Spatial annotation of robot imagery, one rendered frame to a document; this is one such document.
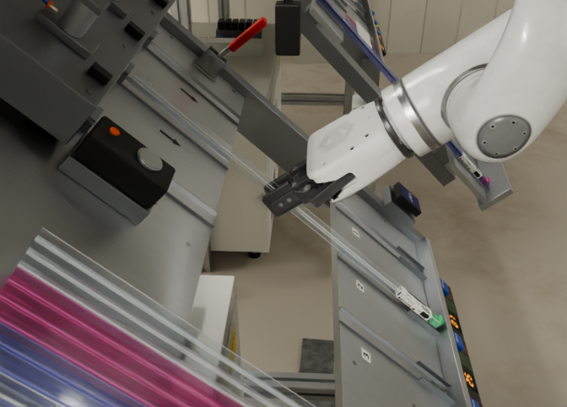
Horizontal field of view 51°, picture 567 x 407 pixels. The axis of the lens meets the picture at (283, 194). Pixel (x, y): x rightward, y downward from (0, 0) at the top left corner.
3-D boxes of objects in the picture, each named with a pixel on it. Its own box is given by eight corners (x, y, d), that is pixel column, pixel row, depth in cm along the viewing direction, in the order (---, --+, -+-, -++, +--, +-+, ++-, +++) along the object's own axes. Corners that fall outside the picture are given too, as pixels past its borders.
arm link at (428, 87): (450, 164, 61) (433, 119, 68) (575, 94, 56) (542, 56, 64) (409, 105, 57) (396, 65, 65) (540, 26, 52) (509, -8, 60)
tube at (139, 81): (434, 321, 81) (440, 317, 80) (435, 328, 80) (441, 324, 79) (132, 77, 63) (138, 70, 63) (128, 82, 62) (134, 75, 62)
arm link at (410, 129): (396, 65, 65) (373, 80, 66) (406, 98, 58) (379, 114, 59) (433, 121, 69) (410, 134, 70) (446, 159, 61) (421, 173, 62)
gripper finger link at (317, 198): (367, 148, 64) (334, 150, 68) (327, 201, 61) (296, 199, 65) (373, 156, 64) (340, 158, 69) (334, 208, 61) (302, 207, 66)
